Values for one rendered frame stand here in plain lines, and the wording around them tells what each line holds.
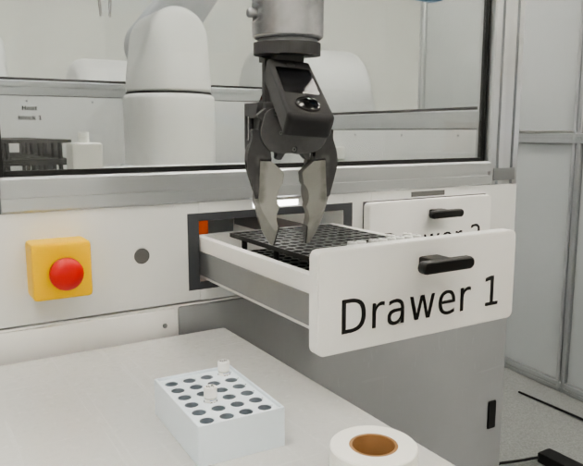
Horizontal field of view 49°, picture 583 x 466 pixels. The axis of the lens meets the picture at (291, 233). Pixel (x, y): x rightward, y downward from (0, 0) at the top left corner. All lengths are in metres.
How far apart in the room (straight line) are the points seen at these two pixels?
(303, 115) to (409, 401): 0.78
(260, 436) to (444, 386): 0.75
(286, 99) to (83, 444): 0.37
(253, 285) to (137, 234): 0.20
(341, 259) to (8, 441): 0.36
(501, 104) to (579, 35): 1.47
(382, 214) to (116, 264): 0.45
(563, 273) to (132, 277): 2.15
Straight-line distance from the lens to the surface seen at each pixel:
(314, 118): 0.60
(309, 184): 0.69
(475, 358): 1.36
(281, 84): 0.64
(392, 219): 1.11
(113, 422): 0.69
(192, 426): 0.59
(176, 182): 0.92
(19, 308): 0.90
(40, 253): 0.84
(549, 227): 2.84
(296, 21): 0.68
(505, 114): 1.32
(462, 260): 0.72
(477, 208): 1.25
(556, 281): 2.84
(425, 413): 1.30
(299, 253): 0.78
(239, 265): 0.84
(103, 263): 0.91
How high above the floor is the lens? 1.05
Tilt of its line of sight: 9 degrees down
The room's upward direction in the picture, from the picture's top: straight up
